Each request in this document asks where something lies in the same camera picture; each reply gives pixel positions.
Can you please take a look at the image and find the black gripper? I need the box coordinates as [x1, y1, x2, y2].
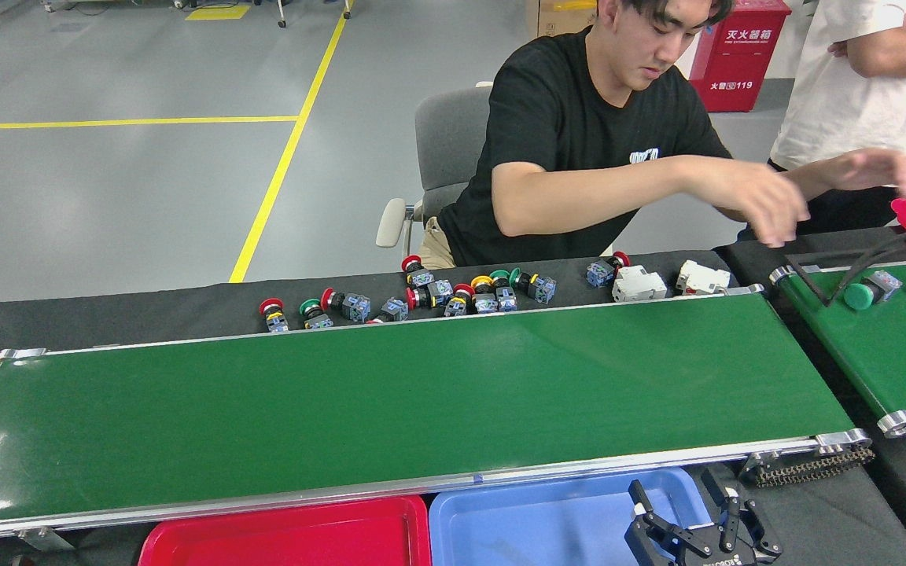
[624, 468, 783, 566]

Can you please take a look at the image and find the white circuit breaker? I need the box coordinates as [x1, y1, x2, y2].
[612, 265, 668, 303]
[675, 260, 732, 296]

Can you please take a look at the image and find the blue plastic tray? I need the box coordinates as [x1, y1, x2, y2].
[429, 468, 713, 566]

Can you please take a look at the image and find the green side conveyor belt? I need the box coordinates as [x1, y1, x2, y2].
[769, 257, 906, 439]

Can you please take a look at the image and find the red plastic tray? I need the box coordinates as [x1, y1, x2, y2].
[137, 495, 432, 566]

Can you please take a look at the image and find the seated person's right hand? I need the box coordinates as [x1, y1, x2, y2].
[724, 167, 812, 248]

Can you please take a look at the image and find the seated person's left hand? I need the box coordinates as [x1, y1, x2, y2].
[821, 148, 906, 197]

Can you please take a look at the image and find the seated person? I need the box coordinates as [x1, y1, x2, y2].
[419, 0, 906, 270]

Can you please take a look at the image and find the standing person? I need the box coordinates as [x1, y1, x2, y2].
[768, 0, 906, 237]

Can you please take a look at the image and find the grey office chair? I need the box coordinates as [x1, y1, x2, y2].
[375, 83, 495, 256]

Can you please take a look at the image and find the red fire extinguisher box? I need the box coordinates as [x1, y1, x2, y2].
[687, 0, 792, 113]

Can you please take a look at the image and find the cardboard box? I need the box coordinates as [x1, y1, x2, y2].
[526, 0, 602, 39]

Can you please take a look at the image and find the white wheeled stand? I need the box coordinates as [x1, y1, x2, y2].
[276, 0, 354, 29]

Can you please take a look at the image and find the conveyor drive chain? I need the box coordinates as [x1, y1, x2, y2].
[740, 444, 876, 488]

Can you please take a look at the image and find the black guide frame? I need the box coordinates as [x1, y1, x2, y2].
[785, 224, 906, 307]

